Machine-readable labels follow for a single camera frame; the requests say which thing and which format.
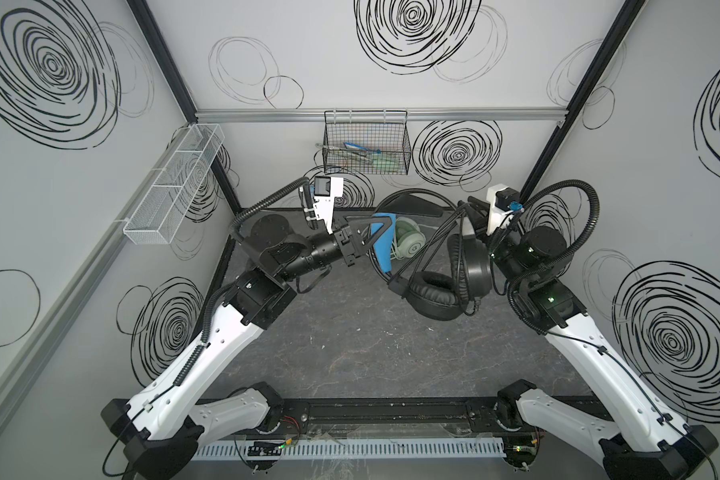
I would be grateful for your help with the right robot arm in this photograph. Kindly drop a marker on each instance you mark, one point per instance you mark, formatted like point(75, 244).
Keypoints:
point(642, 437)

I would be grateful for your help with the white slotted cable duct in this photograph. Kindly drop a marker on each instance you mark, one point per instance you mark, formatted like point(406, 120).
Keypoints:
point(374, 449)

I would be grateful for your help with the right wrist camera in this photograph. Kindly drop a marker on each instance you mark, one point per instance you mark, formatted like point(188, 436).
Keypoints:
point(504, 202)

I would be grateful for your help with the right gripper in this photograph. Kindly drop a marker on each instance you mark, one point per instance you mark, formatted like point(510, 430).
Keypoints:
point(476, 222)

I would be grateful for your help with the black wire basket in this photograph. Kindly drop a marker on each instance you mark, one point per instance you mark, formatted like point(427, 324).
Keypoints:
point(390, 137)

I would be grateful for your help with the side wall aluminium rail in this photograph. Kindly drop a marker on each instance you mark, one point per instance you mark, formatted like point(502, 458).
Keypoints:
point(44, 340)

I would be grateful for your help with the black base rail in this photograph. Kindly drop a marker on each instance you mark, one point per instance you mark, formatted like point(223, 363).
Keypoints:
point(306, 415)

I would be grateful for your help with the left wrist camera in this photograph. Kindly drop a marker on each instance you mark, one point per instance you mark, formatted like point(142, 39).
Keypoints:
point(318, 200)

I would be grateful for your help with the black corner frame post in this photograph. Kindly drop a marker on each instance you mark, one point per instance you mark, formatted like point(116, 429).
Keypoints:
point(165, 61)

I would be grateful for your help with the mint green headphones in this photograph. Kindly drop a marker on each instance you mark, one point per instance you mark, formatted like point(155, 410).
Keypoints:
point(408, 239)

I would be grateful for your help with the right corner frame post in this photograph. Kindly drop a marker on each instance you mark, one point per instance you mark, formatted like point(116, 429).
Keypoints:
point(614, 38)

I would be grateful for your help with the black and blue headphones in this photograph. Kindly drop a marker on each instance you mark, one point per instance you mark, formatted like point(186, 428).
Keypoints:
point(439, 282)

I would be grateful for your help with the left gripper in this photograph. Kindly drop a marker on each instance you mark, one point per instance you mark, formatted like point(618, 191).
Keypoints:
point(344, 243)

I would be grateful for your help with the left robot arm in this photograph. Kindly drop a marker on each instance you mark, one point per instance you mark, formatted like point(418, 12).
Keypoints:
point(160, 429)

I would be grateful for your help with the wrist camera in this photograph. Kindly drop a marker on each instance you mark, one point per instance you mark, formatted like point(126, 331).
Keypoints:
point(318, 200)
point(504, 202)

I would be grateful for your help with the clear wall shelf bin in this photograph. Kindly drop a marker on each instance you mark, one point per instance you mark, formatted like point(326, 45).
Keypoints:
point(164, 206)

